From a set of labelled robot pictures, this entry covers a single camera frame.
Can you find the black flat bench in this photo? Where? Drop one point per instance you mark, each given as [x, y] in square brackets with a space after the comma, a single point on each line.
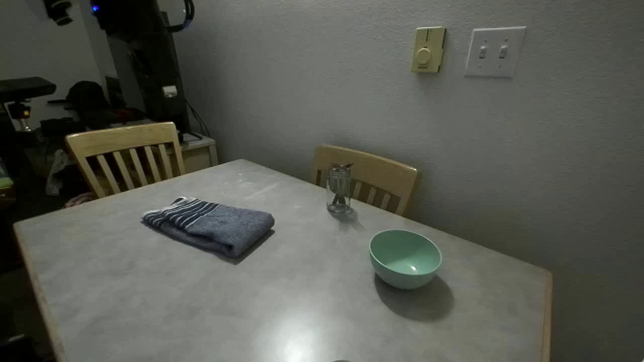
[23, 87]

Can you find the beige wall thermostat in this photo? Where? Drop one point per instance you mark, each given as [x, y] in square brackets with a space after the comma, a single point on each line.
[427, 49]

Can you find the mint green bowl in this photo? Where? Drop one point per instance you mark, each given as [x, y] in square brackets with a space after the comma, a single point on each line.
[405, 260]

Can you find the white double light switch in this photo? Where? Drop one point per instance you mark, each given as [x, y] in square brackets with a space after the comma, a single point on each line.
[496, 50]

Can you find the black bag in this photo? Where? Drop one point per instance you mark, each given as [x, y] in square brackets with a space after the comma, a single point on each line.
[88, 96]

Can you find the small white side cabinet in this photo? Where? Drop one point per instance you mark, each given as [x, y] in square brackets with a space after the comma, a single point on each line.
[199, 152]

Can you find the grey knitted sock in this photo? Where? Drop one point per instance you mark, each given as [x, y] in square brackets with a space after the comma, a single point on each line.
[214, 223]

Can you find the wooden slat-back chair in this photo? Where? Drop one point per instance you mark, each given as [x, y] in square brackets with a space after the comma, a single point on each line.
[383, 175]
[123, 139]

